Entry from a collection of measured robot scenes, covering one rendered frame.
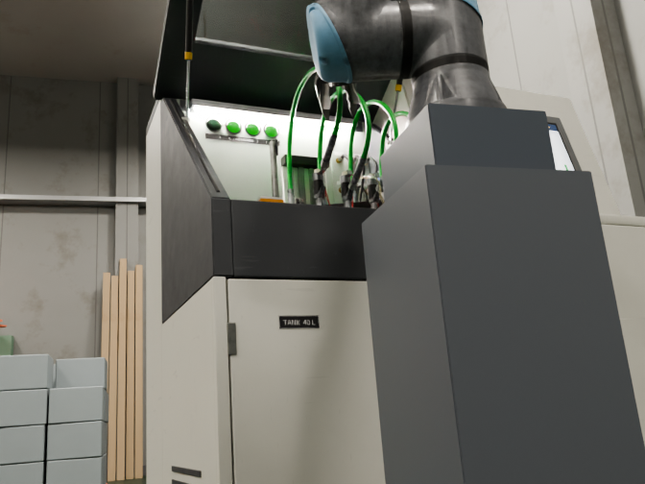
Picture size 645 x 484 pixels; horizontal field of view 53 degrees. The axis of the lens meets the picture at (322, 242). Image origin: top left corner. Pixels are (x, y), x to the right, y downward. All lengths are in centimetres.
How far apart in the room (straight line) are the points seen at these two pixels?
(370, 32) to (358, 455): 78
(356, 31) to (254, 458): 76
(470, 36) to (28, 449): 446
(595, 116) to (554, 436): 336
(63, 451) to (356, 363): 386
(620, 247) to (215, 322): 110
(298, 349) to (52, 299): 810
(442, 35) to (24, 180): 901
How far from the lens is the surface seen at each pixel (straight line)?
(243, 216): 131
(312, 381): 129
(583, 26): 428
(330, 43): 98
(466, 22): 102
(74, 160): 983
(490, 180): 83
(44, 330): 922
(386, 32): 99
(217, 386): 123
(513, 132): 92
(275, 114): 203
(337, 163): 207
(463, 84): 95
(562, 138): 233
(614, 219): 188
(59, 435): 503
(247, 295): 127
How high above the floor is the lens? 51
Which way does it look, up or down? 15 degrees up
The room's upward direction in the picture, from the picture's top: 4 degrees counter-clockwise
